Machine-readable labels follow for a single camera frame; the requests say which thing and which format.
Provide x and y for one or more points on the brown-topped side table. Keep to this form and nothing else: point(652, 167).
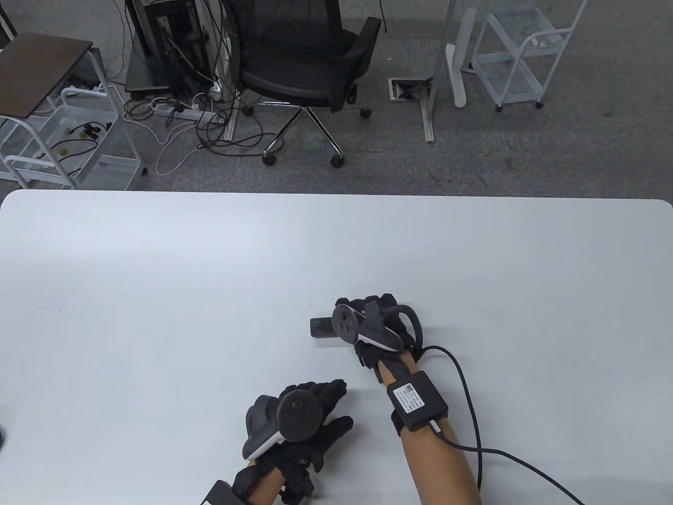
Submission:
point(37, 68)

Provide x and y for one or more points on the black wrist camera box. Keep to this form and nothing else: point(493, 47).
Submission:
point(218, 494)
point(418, 400)

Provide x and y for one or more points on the person's right forearm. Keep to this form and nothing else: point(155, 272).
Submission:
point(436, 463)

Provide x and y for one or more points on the small black rectangular device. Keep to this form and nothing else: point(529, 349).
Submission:
point(322, 329)

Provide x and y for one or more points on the black controller on right glove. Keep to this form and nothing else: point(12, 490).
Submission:
point(368, 326)

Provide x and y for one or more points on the black controller on glove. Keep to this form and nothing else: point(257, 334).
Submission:
point(294, 415)
point(368, 326)

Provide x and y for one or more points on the metal floor outlet box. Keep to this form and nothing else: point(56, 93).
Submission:
point(402, 88)

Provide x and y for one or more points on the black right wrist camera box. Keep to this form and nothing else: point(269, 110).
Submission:
point(418, 400)

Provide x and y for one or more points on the person's right fingers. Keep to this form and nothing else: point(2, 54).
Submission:
point(368, 304)

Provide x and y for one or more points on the grey metal frame leg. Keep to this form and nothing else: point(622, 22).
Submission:
point(428, 105)

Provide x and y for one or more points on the person's left hand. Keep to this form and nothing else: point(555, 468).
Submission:
point(310, 444)

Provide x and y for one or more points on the black mesh office chair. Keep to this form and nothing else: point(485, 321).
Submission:
point(310, 58)

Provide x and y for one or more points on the white table leg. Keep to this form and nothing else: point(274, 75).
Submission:
point(456, 63)

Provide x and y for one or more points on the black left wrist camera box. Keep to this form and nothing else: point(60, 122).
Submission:
point(218, 494)

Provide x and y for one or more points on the person's left forearm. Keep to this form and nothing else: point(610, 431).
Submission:
point(265, 486)

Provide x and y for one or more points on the black controller on left glove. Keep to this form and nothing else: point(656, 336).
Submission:
point(294, 415)

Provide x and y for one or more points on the black computer stand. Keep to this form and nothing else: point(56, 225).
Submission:
point(157, 47)

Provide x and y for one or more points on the person's left thumb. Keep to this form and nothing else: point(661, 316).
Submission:
point(336, 428)

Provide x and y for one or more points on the white power strip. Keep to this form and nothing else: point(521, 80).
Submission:
point(184, 109)

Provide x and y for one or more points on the person's right hand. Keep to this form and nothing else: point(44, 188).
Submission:
point(376, 357)

